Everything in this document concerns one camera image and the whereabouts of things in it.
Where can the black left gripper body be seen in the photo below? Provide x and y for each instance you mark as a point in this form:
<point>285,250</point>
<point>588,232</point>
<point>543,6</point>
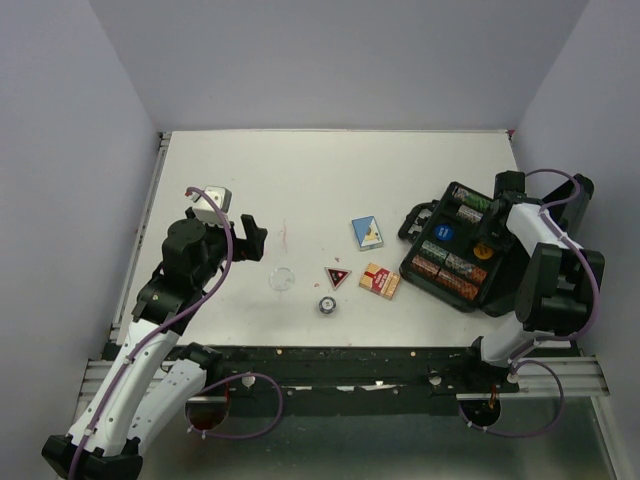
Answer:
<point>219,247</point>

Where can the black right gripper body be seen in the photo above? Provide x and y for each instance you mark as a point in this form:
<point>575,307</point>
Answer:
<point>493,229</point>

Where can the yellow big blind button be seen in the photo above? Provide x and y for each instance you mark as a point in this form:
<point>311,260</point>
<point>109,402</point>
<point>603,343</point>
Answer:
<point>482,251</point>

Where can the blue small blind button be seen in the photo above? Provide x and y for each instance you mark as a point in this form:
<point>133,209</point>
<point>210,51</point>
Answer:
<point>444,232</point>

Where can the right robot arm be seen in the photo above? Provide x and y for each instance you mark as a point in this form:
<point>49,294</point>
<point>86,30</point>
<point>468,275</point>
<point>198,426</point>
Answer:
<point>557,285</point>

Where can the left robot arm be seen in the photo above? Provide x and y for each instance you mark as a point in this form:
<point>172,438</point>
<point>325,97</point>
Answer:
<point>127,413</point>

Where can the black poker set case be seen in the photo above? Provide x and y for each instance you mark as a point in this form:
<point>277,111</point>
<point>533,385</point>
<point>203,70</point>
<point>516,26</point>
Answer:
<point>505,269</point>

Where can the red Texas Hold'em card deck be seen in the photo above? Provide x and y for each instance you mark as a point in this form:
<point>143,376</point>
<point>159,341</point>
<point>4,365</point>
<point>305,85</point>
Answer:
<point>380,281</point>

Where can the green purple chip roll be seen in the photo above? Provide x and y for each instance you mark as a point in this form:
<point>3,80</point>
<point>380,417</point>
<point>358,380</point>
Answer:
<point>471,199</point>

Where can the purple white chip roll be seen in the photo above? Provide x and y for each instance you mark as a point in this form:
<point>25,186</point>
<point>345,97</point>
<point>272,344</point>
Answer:
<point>469,214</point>

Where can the clear round dealer button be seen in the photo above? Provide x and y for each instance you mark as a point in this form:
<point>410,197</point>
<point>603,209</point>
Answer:
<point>282,279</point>

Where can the tan blue chip roll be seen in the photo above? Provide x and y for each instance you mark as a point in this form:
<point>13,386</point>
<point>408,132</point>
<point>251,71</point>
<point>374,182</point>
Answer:
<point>465,269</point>

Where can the triangular all in button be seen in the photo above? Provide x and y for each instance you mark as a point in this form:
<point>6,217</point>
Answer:
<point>337,276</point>

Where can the green blue chip roll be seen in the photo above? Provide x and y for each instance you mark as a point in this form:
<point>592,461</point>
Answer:
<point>433,252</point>

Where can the blue ten poker chip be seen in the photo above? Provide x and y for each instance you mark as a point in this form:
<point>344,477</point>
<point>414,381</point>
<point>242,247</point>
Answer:
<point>327,305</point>

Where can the brown orange chip roll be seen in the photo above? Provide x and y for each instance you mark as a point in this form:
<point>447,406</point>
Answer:
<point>457,284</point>

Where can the orange black chip roll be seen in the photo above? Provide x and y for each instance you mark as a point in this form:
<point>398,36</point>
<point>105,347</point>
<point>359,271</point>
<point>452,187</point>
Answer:
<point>424,268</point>

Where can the blue playing card deck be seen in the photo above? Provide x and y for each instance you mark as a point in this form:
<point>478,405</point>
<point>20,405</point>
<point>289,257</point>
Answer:
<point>367,233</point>

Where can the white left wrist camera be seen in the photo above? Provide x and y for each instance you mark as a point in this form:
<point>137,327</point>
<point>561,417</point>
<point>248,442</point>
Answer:
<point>214,207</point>

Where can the aluminium frame rail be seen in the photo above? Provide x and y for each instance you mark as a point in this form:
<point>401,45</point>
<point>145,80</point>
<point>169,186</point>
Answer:
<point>537,377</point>

